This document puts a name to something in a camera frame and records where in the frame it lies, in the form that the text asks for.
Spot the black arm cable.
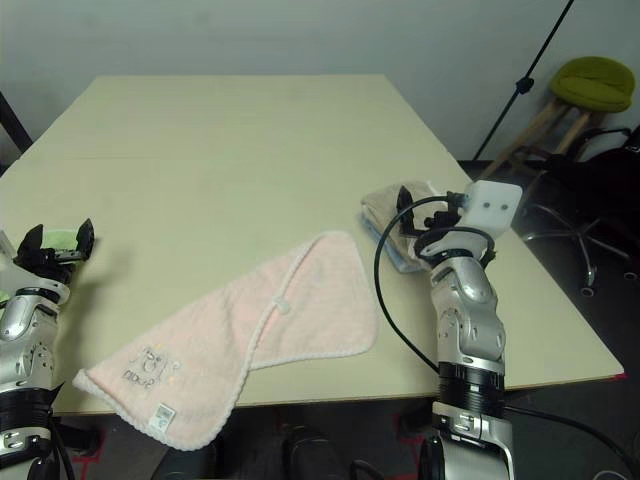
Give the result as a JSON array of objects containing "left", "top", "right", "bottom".
[
  {"left": 48, "top": 422, "right": 72, "bottom": 480},
  {"left": 373, "top": 193, "right": 640, "bottom": 469}
]

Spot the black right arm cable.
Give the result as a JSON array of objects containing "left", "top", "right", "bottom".
[{"left": 373, "top": 193, "right": 640, "bottom": 469}]

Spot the light blue folded towel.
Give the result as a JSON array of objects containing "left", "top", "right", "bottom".
[{"left": 355, "top": 212, "right": 426, "bottom": 274}]

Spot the green cushioned wooden stool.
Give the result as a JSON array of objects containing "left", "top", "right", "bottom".
[{"left": 479, "top": 57, "right": 636, "bottom": 201}]

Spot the black office chair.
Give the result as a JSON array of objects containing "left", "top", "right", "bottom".
[{"left": 519, "top": 127, "right": 640, "bottom": 297}]

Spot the beige folded towel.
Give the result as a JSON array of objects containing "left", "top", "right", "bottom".
[{"left": 360, "top": 182, "right": 441, "bottom": 261}]

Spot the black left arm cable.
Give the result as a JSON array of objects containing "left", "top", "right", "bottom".
[{"left": 48, "top": 422, "right": 72, "bottom": 480}]

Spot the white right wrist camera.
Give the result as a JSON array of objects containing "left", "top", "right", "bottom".
[{"left": 417, "top": 180, "right": 523, "bottom": 264}]

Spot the pink towel with embroidery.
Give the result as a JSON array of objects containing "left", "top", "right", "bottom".
[{"left": 72, "top": 229, "right": 380, "bottom": 452}]

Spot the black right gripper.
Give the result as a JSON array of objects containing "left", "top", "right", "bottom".
[{"left": 397, "top": 185, "right": 469, "bottom": 252}]

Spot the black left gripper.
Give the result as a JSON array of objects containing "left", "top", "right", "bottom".
[{"left": 12, "top": 217, "right": 97, "bottom": 289}]

